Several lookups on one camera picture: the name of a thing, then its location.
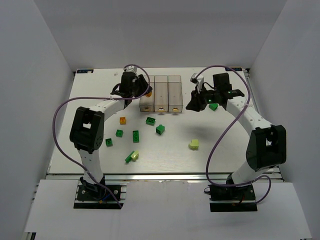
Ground purple cable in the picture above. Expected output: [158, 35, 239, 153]
[53, 64, 153, 208]
[194, 65, 273, 205]

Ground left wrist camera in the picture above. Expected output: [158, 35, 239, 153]
[123, 65, 138, 75]

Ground blue label sticker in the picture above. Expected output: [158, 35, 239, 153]
[224, 67, 243, 72]
[76, 69, 94, 74]

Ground light green sloped lego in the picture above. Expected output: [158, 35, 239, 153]
[188, 139, 199, 150]

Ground right blue label sticker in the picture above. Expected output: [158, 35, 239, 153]
[224, 67, 243, 72]

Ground clear container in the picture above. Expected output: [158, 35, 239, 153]
[168, 75, 183, 113]
[154, 75, 169, 112]
[138, 74, 156, 113]

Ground green 2x3 lego brick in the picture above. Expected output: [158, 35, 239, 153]
[145, 117, 156, 126]

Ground green 2x2 lego brick lower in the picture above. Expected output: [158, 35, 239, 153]
[105, 138, 113, 147]

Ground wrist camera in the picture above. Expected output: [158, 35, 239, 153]
[190, 73, 204, 94]
[123, 65, 138, 75]

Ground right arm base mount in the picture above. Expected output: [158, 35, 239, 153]
[208, 185, 258, 213]

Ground left clear container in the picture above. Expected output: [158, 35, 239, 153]
[138, 74, 156, 113]

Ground right clear container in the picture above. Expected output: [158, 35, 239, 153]
[168, 75, 183, 113]

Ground green long lego brick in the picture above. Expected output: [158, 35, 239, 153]
[132, 130, 140, 143]

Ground green 2x2 lego brick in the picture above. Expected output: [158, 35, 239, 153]
[105, 138, 113, 147]
[115, 129, 124, 138]

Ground left blue label sticker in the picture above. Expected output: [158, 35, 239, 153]
[76, 69, 94, 74]

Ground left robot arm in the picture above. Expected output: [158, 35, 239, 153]
[69, 71, 152, 186]

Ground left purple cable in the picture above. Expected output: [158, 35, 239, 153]
[53, 64, 153, 208]

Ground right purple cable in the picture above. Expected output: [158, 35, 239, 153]
[194, 65, 273, 205]

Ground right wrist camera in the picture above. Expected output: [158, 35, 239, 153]
[190, 73, 204, 94]

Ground green sloped lego brick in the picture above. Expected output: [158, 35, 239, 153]
[155, 124, 165, 136]

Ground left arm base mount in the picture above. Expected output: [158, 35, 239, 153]
[73, 182, 126, 210]

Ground green flat lego plate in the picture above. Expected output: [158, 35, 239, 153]
[125, 151, 135, 164]

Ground middle clear container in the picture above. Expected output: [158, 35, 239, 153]
[154, 75, 169, 112]

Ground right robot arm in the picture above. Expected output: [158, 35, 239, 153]
[186, 73, 287, 188]

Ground light green lego on plate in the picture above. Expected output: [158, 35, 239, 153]
[130, 151, 139, 162]

